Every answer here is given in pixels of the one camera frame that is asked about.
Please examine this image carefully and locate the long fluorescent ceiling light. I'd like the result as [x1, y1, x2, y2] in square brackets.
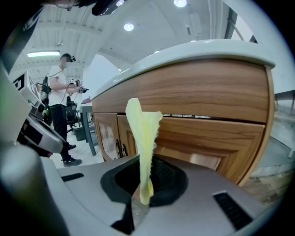
[26, 50, 61, 58]

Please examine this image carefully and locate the wooden pallet platform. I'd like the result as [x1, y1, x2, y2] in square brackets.
[117, 114, 266, 186]

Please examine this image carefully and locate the white ceramic sink top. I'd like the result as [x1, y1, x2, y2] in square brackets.
[91, 39, 276, 100]

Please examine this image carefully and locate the black office chair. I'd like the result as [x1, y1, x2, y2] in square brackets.
[65, 95, 79, 134]

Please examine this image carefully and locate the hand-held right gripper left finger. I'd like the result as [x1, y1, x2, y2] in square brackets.
[57, 154, 142, 236]

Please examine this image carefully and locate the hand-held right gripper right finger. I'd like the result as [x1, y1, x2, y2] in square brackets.
[135, 154, 276, 236]

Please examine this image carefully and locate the yellow cloth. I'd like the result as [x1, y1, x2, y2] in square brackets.
[125, 98, 164, 206]

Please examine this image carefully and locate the wooden cabinet frame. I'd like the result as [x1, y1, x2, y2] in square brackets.
[91, 59, 275, 187]

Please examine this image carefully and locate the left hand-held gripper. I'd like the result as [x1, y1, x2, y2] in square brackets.
[12, 70, 68, 154]

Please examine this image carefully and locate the black head-worn camera rig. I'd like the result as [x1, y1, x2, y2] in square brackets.
[91, 0, 130, 17]

